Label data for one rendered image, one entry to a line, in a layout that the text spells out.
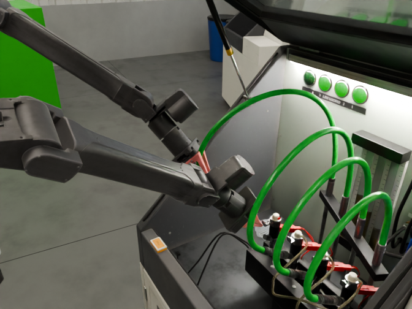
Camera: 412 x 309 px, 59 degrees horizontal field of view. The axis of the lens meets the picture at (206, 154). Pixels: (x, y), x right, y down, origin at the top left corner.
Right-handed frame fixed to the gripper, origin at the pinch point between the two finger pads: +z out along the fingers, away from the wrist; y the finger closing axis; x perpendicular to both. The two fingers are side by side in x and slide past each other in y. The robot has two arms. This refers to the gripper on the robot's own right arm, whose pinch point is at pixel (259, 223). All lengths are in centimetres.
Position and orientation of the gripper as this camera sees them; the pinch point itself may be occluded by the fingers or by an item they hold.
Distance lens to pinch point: 95.6
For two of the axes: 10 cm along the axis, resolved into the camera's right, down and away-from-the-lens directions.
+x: -3.0, -4.6, 8.4
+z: 6.8, 5.2, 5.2
